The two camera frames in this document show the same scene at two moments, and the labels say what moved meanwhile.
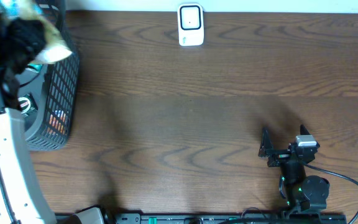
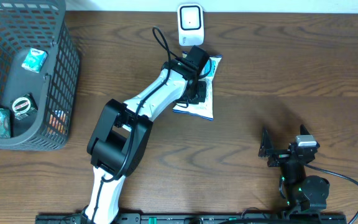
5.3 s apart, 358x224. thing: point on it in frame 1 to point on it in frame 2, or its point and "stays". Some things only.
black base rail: [200, 218] stays
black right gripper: [266, 149] stays
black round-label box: [27, 104] stays
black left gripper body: [17, 42] to [198, 90]
